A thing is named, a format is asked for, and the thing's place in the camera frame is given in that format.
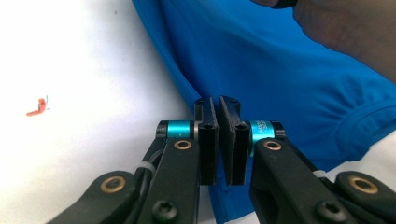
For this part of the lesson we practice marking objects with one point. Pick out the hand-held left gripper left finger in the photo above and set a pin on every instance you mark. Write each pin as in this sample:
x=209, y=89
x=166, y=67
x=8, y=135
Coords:
x=208, y=149

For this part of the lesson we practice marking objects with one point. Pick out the blue t-shirt with white print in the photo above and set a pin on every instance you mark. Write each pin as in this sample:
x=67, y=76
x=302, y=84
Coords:
x=264, y=62

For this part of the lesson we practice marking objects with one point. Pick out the white table mat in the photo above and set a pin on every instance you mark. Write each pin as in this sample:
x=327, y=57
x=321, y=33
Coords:
x=77, y=62

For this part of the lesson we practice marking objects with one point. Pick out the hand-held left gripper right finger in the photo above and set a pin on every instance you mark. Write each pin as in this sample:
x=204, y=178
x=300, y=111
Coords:
x=239, y=149

